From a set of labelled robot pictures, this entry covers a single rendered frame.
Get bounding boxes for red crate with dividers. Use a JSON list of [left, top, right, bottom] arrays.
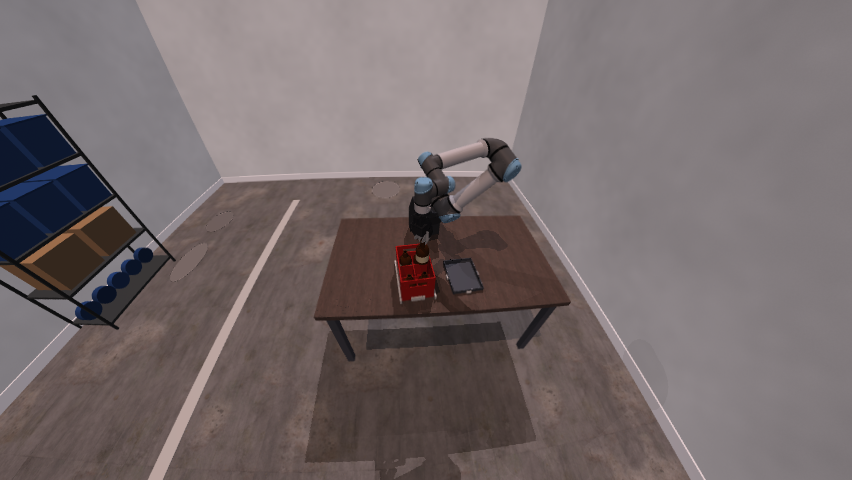
[[396, 246, 436, 301]]

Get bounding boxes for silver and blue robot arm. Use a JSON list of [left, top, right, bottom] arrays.
[[414, 138, 522, 223]]

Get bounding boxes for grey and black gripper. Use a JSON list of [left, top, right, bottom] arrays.
[[410, 211, 433, 245]]

